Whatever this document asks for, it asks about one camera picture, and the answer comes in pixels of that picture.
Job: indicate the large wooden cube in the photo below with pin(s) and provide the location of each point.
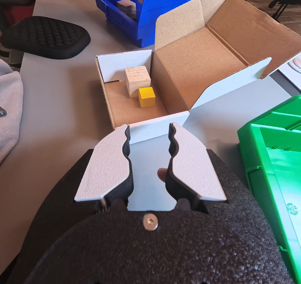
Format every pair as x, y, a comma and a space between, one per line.
137, 79

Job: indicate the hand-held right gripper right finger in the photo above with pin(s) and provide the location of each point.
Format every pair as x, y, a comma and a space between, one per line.
195, 168

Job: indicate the person's right hand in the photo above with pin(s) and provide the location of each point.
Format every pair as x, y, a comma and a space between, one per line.
162, 174

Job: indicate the pale wooden block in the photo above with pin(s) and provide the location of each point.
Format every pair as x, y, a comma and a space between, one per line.
125, 9

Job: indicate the white cardboard box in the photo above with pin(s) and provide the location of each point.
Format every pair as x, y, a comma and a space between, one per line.
188, 72

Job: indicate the red chair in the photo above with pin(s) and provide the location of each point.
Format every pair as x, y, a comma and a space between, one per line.
21, 18

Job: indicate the black chair armrest pad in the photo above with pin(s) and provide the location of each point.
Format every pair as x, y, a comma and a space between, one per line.
44, 37

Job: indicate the green plastic bin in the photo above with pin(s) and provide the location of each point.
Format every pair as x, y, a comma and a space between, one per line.
277, 171

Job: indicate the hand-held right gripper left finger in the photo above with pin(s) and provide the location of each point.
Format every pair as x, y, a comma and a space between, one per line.
105, 166

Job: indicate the blue plastic bin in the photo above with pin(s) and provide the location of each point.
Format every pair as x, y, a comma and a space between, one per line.
164, 13

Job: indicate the small yellow cube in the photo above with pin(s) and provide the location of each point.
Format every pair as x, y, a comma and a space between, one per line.
147, 98

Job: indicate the person in pink sweatshirt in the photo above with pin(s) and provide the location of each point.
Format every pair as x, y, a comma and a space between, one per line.
10, 96

